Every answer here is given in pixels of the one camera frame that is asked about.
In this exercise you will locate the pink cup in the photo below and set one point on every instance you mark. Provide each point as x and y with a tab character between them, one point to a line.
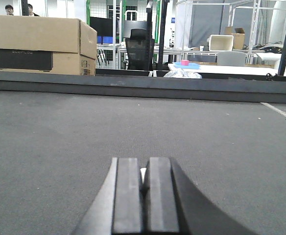
185	62

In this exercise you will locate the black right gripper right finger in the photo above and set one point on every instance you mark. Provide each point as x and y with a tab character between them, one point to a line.
175	206

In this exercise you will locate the small brown cardboard box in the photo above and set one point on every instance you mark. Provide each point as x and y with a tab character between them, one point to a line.
238	36

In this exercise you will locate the dark conveyor side rail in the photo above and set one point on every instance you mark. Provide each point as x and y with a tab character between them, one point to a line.
233	90

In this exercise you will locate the white plastic bin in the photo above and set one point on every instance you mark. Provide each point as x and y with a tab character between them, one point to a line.
221	43

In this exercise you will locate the crumpled clear plastic bag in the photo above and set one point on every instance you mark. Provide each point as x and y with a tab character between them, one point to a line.
181	73

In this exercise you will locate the blue tray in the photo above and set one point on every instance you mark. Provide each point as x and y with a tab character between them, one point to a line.
193	66

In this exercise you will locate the large brown cardboard box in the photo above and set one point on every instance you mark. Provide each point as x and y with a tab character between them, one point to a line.
47	45

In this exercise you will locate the white table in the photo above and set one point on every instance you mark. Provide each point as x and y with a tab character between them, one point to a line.
234	70

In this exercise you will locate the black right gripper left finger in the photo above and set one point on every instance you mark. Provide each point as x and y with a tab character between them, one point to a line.
117	208

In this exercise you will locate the black mesh office chair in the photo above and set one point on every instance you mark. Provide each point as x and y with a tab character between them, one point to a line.
136	50

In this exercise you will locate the grey chair back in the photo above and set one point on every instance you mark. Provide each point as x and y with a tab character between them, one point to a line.
231	58

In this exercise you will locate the dark conveyor belt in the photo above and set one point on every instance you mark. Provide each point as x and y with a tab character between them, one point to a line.
56	149

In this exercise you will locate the person with glasses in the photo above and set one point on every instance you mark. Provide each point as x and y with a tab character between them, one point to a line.
9	10

